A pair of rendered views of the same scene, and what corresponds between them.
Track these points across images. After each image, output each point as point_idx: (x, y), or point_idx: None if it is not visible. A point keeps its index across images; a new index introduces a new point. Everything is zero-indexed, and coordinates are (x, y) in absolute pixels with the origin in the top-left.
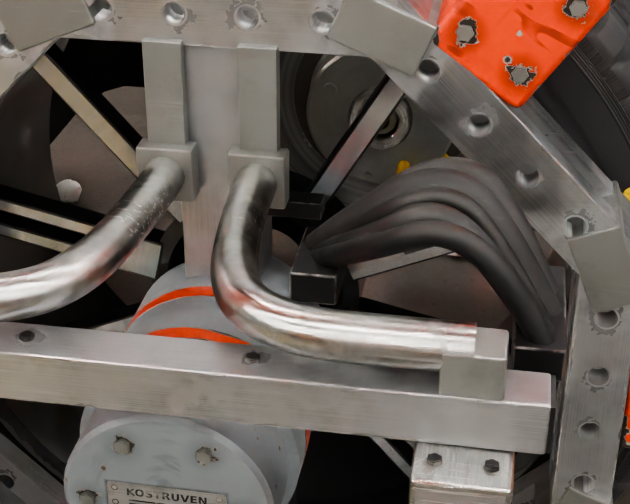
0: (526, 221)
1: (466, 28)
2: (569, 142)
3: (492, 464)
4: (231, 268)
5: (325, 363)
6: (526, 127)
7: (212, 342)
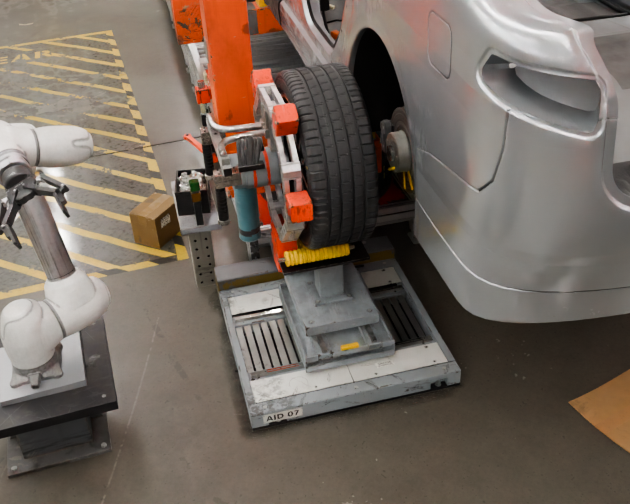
0: (257, 151)
1: (271, 119)
2: (292, 149)
3: (218, 173)
4: (228, 136)
5: None
6: (276, 140)
7: None
